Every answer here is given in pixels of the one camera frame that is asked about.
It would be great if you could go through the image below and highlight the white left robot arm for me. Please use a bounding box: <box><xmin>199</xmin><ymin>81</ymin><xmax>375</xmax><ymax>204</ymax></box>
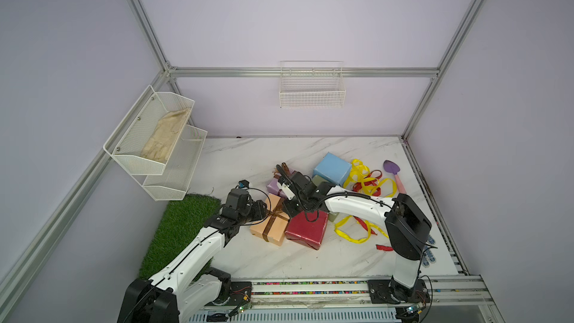
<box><xmin>117</xmin><ymin>187</ymin><xmax>273</xmax><ymax>322</ymax></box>

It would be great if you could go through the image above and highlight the orange gift box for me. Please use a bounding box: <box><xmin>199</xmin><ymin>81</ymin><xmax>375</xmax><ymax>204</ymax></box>
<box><xmin>250</xmin><ymin>194</ymin><xmax>290</xmax><ymax>246</ymax></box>

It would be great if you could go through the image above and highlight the green gift box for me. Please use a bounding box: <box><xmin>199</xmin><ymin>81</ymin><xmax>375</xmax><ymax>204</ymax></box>
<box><xmin>312</xmin><ymin>175</ymin><xmax>339</xmax><ymax>222</ymax></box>

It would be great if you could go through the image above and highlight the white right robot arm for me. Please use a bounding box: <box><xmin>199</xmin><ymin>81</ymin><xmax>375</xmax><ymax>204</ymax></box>
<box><xmin>277</xmin><ymin>167</ymin><xmax>432</xmax><ymax>304</ymax></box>

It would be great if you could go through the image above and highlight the yellow ribbon of blue box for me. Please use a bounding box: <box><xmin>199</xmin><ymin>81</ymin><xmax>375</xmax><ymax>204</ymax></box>
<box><xmin>343</xmin><ymin>159</ymin><xmax>399</xmax><ymax>197</ymax></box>

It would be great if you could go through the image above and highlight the white two-tier mesh shelf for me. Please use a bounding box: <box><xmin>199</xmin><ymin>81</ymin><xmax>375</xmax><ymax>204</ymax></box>
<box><xmin>103</xmin><ymin>87</ymin><xmax>207</xmax><ymax>201</ymax></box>

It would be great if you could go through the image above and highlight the light blue gift box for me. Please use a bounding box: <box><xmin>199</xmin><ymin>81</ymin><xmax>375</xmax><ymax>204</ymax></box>
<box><xmin>313</xmin><ymin>153</ymin><xmax>352</xmax><ymax>187</ymax></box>

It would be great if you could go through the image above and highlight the blue dotted work glove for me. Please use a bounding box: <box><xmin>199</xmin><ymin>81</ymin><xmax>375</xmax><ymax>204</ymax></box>
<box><xmin>421</xmin><ymin>236</ymin><xmax>436</xmax><ymax>268</ymax></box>

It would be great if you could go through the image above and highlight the red gift box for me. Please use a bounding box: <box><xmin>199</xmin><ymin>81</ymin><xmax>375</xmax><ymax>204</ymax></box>
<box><xmin>285</xmin><ymin>211</ymin><xmax>328</xmax><ymax>251</ymax></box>

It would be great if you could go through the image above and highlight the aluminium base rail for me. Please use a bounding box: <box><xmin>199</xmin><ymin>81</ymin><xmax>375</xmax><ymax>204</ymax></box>
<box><xmin>116</xmin><ymin>275</ymin><xmax>505</xmax><ymax>323</ymax></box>

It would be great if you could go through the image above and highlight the purple trowel pink handle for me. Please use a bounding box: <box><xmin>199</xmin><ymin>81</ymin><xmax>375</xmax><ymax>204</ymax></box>
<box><xmin>383</xmin><ymin>160</ymin><xmax>407</xmax><ymax>194</ymax></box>

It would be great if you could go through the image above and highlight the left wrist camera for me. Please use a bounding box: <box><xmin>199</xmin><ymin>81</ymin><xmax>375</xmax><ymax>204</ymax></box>
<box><xmin>237</xmin><ymin>179</ymin><xmax>251</xmax><ymax>189</ymax></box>

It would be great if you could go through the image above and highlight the white wire wall basket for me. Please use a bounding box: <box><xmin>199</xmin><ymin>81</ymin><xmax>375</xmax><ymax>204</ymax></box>
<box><xmin>279</xmin><ymin>61</ymin><xmax>346</xmax><ymax>109</ymax></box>

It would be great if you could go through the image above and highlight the green artificial grass mat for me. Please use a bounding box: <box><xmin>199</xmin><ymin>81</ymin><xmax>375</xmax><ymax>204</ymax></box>
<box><xmin>138</xmin><ymin>194</ymin><xmax>221</xmax><ymax>280</ymax></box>

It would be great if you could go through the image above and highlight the purple gift box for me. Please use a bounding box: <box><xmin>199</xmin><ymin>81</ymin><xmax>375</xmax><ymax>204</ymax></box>
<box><xmin>266</xmin><ymin>169</ymin><xmax>287</xmax><ymax>199</ymax></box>

